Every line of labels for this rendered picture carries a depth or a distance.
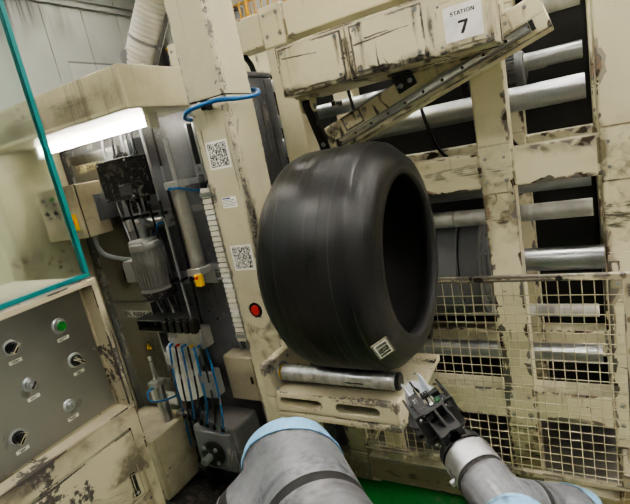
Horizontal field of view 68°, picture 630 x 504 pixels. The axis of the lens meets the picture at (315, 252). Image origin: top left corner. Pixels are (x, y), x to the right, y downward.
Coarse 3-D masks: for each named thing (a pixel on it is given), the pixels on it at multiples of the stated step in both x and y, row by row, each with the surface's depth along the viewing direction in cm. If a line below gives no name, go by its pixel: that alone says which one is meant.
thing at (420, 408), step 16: (416, 400) 78; (432, 400) 79; (448, 400) 75; (416, 416) 75; (432, 416) 75; (448, 416) 75; (432, 432) 77; (448, 432) 70; (464, 432) 70; (448, 448) 70
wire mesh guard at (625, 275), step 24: (624, 288) 125; (504, 312) 143; (624, 312) 127; (528, 336) 141; (480, 360) 151; (552, 360) 140; (456, 384) 157; (600, 384) 135; (600, 408) 138; (384, 432) 178; (408, 432) 173; (480, 432) 158; (528, 432) 150; (576, 432) 143; (432, 456) 170; (576, 456) 145; (576, 480) 146; (600, 480) 144
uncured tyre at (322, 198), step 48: (384, 144) 113; (288, 192) 105; (336, 192) 98; (384, 192) 102; (288, 240) 100; (336, 240) 95; (384, 240) 148; (432, 240) 133; (288, 288) 101; (336, 288) 95; (384, 288) 99; (432, 288) 131; (288, 336) 107; (336, 336) 101; (384, 336) 101
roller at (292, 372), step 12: (288, 372) 126; (300, 372) 124; (312, 372) 122; (324, 372) 120; (336, 372) 119; (348, 372) 117; (360, 372) 116; (372, 372) 115; (384, 372) 113; (396, 372) 113; (336, 384) 119; (348, 384) 117; (360, 384) 115; (372, 384) 113; (384, 384) 112; (396, 384) 110
